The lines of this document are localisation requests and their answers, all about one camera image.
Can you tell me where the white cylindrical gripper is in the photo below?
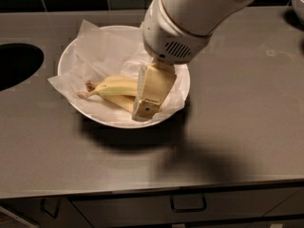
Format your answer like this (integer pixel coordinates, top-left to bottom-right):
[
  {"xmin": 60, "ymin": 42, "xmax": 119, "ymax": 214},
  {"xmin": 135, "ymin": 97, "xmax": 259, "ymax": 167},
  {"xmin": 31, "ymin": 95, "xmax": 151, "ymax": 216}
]
[{"xmin": 132, "ymin": 0, "xmax": 211, "ymax": 122}]

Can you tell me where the yellow banana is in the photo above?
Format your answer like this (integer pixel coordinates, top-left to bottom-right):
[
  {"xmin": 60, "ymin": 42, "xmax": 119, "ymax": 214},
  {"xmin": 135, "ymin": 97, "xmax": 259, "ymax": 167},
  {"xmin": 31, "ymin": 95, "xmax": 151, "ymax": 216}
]
[
  {"xmin": 85, "ymin": 76, "xmax": 137, "ymax": 112},
  {"xmin": 76, "ymin": 79, "xmax": 138, "ymax": 99}
]

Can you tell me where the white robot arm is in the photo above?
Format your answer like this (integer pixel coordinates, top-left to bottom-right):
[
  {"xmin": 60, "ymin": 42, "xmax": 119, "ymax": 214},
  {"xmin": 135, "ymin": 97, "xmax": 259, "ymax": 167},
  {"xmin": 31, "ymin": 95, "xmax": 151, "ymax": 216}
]
[{"xmin": 132, "ymin": 0, "xmax": 255, "ymax": 121}]

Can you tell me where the white ceramic bowl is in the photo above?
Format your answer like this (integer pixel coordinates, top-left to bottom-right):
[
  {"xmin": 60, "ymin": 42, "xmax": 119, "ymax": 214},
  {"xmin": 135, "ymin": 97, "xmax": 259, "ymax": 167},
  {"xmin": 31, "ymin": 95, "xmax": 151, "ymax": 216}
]
[{"xmin": 57, "ymin": 25, "xmax": 192, "ymax": 130}]

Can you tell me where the white crumpled paper liner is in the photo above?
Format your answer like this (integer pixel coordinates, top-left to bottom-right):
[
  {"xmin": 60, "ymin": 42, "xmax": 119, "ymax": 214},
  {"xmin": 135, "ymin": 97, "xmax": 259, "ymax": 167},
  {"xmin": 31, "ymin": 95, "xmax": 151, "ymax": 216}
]
[{"xmin": 47, "ymin": 19, "xmax": 186, "ymax": 124}]

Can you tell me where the grey cabinet drawer front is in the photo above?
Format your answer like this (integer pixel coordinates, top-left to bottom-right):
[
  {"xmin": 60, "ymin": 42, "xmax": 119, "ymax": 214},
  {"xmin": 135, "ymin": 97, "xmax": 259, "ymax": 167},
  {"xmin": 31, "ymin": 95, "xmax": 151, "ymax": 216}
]
[{"xmin": 72, "ymin": 187, "xmax": 304, "ymax": 228}]

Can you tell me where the black drawer handle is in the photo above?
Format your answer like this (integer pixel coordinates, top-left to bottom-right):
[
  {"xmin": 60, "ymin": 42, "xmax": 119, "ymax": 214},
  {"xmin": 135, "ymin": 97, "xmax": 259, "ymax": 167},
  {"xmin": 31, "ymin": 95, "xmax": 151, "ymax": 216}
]
[{"xmin": 170, "ymin": 194, "xmax": 207, "ymax": 213}]

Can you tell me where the black left cabinet handle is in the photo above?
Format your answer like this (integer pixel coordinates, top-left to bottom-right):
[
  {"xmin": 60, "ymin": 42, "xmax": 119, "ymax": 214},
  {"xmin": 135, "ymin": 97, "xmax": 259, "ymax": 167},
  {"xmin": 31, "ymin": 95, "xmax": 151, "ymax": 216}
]
[{"xmin": 40, "ymin": 198, "xmax": 61, "ymax": 219}]

